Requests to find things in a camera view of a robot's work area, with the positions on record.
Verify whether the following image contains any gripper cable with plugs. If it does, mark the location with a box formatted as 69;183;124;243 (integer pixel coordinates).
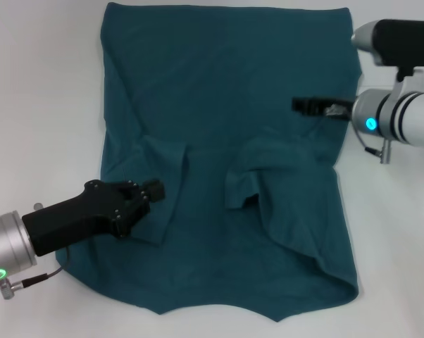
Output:
0;201;71;301
323;103;393;165

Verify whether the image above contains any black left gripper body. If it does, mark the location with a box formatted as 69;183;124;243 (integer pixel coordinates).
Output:
21;178;136;258

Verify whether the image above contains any teal blue shirt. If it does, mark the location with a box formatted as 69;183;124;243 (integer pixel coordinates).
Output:
54;1;363;313

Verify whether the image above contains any left gripper cable with plugs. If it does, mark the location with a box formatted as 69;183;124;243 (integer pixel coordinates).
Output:
0;201;71;301

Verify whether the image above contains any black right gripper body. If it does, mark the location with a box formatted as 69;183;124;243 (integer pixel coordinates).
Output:
329;99;354;123

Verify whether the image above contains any right gripper cable with plugs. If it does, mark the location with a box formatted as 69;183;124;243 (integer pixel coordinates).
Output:
323;103;393;165

